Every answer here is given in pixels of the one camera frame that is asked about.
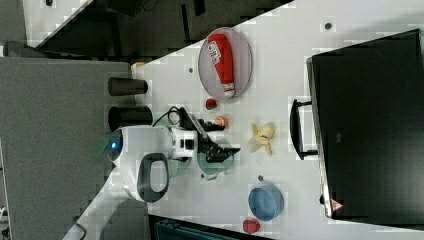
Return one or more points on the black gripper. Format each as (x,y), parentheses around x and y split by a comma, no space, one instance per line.
(190,122)

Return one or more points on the yellow peeled banana plush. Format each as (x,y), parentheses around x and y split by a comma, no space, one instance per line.
(261,137)

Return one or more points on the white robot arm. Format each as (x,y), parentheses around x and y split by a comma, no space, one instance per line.
(134,150)

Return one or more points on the black toaster oven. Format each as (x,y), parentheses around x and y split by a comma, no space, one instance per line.
(368,113)

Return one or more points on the orange slice toy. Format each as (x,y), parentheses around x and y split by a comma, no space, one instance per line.
(221,121)

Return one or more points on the small red strawberry toy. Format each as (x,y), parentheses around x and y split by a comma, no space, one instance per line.
(210,104)

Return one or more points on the blue cup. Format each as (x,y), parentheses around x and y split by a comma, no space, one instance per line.
(266,202)

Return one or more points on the lilac round plate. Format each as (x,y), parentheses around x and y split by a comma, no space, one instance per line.
(242,65)

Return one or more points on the red ketchup bottle plush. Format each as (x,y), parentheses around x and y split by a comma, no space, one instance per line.
(220,53)

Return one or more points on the black cylindrical cup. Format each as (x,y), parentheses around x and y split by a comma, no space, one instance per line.
(129,116)

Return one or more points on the dark brown cylindrical cup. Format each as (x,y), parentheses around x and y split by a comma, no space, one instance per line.
(126,86)

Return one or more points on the green mug with handle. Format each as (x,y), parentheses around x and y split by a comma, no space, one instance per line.
(210,167)

